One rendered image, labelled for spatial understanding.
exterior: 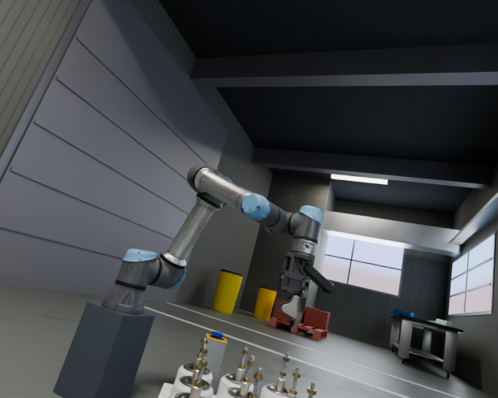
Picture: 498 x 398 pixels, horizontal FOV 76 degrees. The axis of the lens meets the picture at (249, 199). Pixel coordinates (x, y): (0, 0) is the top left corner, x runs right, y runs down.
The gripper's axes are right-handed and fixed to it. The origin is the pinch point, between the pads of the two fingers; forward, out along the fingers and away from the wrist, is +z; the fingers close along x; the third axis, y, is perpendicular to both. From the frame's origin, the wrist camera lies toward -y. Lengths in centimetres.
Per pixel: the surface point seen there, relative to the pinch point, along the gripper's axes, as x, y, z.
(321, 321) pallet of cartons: -495, -182, 14
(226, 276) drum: -488, 4, -17
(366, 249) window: -704, -339, -182
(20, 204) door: -186, 200, -24
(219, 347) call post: -13.5, 18.7, 13.3
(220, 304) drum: -489, 1, 31
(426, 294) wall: -640, -471, -100
